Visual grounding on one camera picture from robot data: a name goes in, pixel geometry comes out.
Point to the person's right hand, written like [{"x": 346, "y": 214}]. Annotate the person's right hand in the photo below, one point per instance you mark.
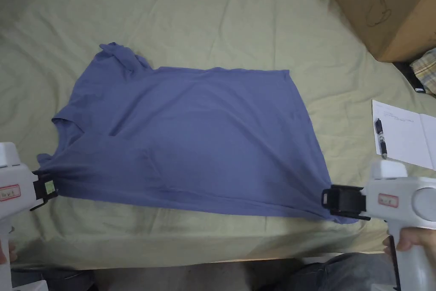
[{"x": 415, "y": 238}]

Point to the blue shirt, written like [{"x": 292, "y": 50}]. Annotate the blue shirt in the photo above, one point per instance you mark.
[{"x": 190, "y": 134}]

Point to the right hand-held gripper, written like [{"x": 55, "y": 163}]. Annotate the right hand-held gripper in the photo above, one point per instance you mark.
[{"x": 402, "y": 202}]

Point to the black case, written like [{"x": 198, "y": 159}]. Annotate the black case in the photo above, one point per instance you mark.
[{"x": 405, "y": 73}]

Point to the open white notebook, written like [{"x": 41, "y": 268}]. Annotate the open white notebook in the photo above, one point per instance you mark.
[{"x": 408, "y": 134}]

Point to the black pen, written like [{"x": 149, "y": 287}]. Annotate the black pen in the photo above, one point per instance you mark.
[{"x": 380, "y": 136}]

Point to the brown cardboard carton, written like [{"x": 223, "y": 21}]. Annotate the brown cardboard carton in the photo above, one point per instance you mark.
[{"x": 385, "y": 8}]

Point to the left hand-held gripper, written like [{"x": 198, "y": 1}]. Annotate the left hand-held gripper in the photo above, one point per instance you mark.
[{"x": 13, "y": 182}]

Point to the yellow plaid cloth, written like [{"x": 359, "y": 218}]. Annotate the yellow plaid cloth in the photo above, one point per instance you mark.
[{"x": 425, "y": 73}]

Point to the bed with pale green sheet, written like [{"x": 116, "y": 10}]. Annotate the bed with pale green sheet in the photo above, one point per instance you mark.
[{"x": 204, "y": 15}]

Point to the person's left hand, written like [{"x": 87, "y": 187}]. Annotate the person's left hand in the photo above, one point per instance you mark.
[{"x": 13, "y": 251}]

